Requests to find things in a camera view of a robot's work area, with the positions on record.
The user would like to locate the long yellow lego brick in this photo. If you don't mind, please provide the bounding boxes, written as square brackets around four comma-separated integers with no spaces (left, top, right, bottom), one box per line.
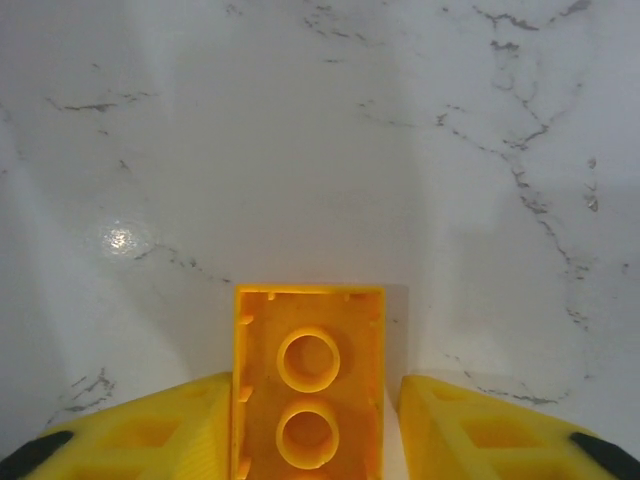
[232,283,388,480]

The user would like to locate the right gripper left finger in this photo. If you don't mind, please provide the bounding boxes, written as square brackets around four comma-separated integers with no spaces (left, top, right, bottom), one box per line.
[0,371,234,480]

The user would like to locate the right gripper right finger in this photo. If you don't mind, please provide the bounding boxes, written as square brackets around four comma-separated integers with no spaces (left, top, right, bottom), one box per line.
[398,373,640,480]

